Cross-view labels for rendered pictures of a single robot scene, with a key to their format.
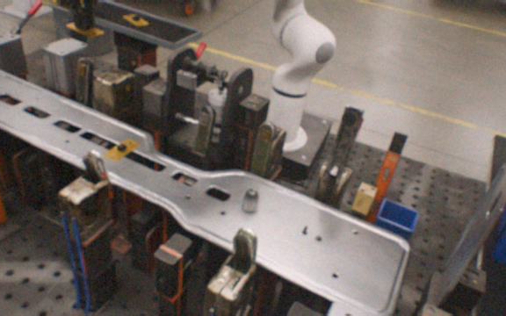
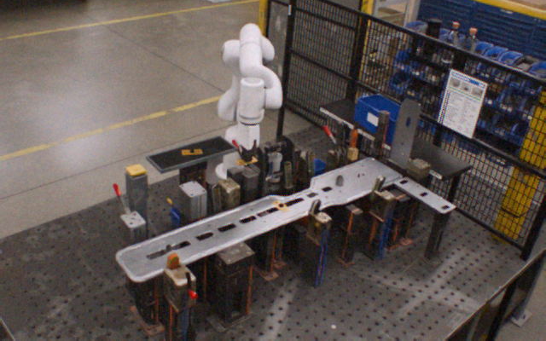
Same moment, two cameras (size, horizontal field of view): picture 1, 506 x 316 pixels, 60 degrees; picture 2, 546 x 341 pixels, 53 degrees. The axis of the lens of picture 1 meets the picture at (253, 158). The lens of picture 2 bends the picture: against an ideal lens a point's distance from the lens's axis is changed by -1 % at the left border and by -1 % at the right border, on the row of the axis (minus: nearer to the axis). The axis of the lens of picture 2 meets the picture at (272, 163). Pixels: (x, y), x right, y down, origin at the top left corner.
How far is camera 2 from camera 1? 2.15 m
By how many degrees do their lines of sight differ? 52
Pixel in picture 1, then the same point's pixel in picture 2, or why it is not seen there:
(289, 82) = not seen: hidden behind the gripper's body
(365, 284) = (388, 174)
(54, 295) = (304, 294)
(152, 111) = (252, 187)
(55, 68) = (200, 203)
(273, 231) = (355, 182)
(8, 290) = (293, 309)
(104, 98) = (235, 198)
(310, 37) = not seen: hidden behind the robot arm
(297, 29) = not seen: hidden behind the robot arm
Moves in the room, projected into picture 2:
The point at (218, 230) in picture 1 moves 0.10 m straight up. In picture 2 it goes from (350, 195) to (353, 176)
